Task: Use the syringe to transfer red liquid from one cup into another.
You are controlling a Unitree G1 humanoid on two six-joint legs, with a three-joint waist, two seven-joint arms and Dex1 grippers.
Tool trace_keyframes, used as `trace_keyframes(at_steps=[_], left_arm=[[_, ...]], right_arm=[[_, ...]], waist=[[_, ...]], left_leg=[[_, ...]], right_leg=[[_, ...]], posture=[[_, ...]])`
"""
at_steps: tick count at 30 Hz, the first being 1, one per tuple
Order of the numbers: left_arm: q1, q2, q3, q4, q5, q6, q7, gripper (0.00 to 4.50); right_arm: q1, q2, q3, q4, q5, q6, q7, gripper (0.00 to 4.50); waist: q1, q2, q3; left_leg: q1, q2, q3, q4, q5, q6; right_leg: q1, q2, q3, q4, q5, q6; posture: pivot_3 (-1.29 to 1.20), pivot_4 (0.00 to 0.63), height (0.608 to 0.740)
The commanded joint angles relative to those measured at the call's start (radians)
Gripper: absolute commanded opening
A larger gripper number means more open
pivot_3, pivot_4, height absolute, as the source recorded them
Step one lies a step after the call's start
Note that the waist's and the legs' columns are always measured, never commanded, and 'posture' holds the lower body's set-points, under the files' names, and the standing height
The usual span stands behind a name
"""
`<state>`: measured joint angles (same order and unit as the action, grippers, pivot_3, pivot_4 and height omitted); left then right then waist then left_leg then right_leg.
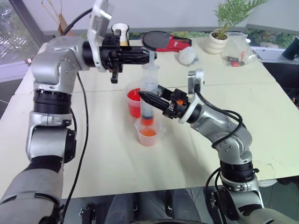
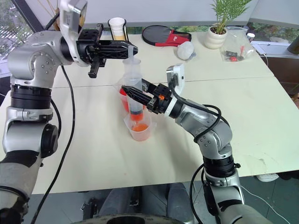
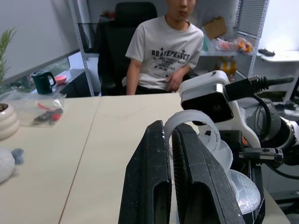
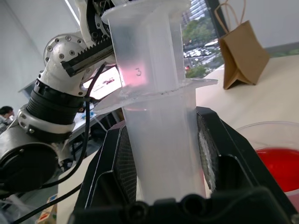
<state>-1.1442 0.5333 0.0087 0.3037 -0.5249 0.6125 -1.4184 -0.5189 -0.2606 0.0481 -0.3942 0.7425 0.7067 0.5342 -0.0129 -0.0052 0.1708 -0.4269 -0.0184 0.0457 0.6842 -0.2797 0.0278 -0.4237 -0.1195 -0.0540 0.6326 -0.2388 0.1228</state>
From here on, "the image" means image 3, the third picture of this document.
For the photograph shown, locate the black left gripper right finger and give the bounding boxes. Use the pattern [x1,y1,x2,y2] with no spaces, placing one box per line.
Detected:
[171,123,246,224]

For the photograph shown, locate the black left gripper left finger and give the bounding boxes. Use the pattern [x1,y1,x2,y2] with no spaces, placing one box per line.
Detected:
[119,120,172,224]

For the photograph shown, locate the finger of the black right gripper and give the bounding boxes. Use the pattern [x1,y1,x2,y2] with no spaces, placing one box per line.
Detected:
[242,162,266,224]

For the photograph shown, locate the person's left hand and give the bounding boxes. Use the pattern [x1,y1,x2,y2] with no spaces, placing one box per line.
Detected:
[166,69,185,91]

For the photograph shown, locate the yellow and orange toy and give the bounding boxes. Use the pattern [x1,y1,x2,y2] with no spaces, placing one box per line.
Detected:
[220,56,237,76]

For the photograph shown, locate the black handheld controller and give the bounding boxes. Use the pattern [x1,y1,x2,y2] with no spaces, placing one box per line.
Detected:
[257,48,277,57]

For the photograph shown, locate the orange toy in bag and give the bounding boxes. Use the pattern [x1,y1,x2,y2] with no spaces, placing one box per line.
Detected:
[236,37,254,53]

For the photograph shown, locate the white side table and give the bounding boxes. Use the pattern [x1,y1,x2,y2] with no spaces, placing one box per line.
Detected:
[256,49,299,63]

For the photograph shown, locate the brown cardboard box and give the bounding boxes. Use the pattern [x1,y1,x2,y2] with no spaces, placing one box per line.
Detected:
[204,16,228,40]

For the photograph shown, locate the person in white t-shirt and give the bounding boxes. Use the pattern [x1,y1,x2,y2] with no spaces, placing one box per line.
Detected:
[125,0,205,95]

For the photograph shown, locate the white metal shelf rack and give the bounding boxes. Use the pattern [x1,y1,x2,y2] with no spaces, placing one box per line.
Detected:
[69,0,270,97]

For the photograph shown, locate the clear plastic bag with items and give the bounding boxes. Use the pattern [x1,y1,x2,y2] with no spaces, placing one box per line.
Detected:
[8,92,67,128]

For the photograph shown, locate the pink bowl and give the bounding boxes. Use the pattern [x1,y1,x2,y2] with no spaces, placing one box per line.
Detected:
[54,75,68,85]

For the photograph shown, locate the black office chair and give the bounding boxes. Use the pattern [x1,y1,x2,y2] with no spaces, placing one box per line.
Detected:
[96,2,192,96]

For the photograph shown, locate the white and blue plush toy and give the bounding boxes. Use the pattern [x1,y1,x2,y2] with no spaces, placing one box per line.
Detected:
[0,147,25,184]

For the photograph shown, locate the dark green electric kettle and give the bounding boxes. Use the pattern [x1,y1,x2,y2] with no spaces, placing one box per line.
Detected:
[30,71,57,95]

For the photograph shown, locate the white ribbed plant pot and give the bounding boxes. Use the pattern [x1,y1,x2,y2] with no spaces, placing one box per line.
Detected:
[0,102,21,141]

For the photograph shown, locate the green leafy plant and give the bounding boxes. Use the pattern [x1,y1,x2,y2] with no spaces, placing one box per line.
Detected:
[0,27,18,94]

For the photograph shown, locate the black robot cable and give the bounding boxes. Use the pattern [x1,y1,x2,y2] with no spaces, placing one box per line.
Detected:
[225,76,295,140]

